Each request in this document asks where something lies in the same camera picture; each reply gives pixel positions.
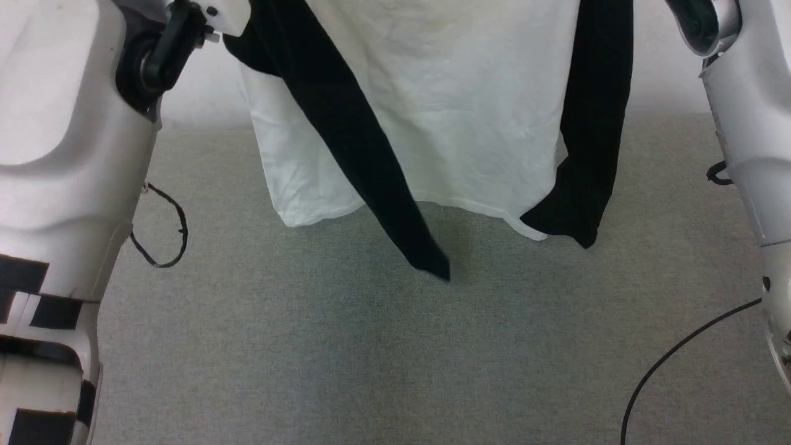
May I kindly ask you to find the white shirt with black sleeves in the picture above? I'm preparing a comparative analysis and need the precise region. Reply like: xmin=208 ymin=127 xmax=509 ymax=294
xmin=222 ymin=0 xmax=635 ymax=282

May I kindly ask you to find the short black cable loop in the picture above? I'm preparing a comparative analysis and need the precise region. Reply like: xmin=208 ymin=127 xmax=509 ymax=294
xmin=706 ymin=160 xmax=734 ymax=186

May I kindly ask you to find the grey fabric sofa cushion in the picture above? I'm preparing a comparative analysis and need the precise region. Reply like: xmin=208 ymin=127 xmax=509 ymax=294
xmin=90 ymin=114 xmax=791 ymax=445

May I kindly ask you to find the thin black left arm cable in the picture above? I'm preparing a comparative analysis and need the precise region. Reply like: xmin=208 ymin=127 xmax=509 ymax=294
xmin=129 ymin=182 xmax=188 ymax=269

